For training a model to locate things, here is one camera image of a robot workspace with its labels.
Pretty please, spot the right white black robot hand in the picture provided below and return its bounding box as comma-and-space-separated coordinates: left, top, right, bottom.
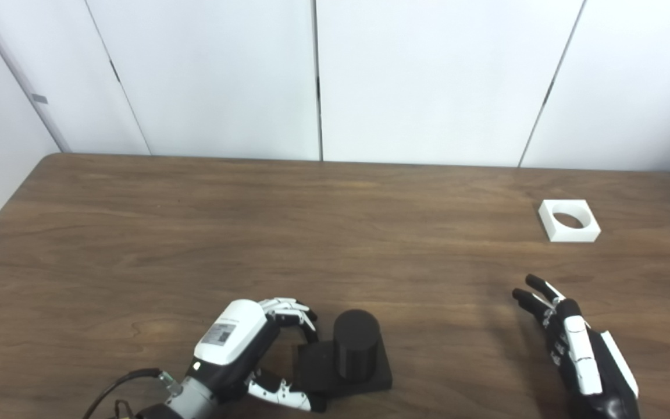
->
512, 274, 642, 419

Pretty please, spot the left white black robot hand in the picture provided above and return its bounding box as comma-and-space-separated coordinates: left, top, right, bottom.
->
187, 297, 327, 414

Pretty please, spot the white square piece with hole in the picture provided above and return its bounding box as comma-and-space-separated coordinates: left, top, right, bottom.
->
538, 199, 601, 243

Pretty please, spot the black peg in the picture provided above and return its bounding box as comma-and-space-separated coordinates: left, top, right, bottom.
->
294, 309, 394, 400

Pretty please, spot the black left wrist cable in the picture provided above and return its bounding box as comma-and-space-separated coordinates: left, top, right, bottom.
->
83, 368, 164, 419

